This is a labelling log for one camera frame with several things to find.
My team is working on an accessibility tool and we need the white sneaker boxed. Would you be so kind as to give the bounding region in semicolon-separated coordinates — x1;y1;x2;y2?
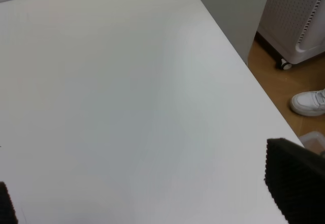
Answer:
290;89;324;117

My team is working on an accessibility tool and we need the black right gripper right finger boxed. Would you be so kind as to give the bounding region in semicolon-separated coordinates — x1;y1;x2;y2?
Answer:
265;138;324;223

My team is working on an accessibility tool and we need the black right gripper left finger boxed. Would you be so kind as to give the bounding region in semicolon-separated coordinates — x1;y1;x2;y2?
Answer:
0;182;18;224

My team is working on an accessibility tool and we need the clear plastic storage box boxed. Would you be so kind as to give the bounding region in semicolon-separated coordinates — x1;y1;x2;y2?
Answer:
299;131;325;157

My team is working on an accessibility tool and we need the white perforated air purifier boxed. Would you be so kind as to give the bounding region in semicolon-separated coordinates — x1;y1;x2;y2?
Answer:
257;0;324;70

